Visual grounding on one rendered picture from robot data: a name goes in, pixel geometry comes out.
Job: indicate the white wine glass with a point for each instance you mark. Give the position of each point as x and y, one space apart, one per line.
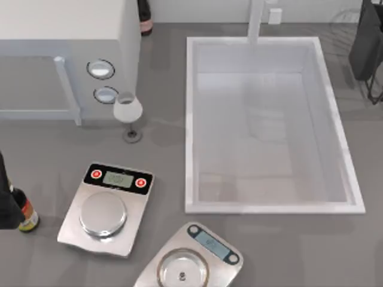
127 109

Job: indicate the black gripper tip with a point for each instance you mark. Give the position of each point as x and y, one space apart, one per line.
6 203

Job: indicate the pale microwave oven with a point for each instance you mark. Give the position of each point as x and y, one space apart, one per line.
36 27

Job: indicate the silver scale with black panel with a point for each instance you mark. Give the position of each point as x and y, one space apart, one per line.
103 209

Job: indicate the large microwave knob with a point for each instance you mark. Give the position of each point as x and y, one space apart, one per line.
100 69

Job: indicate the silver scale with blue display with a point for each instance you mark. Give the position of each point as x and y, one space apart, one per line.
191 260

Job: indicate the small microwave knob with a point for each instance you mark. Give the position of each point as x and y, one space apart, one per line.
104 95

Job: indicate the white sink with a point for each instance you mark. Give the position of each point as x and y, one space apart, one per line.
269 125

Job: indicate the dark bottle with pink label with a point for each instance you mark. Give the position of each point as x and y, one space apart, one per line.
145 18

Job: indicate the tall white tap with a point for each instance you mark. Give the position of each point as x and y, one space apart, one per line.
256 21

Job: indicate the dark bottle with orange label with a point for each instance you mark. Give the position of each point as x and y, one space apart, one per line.
29 216

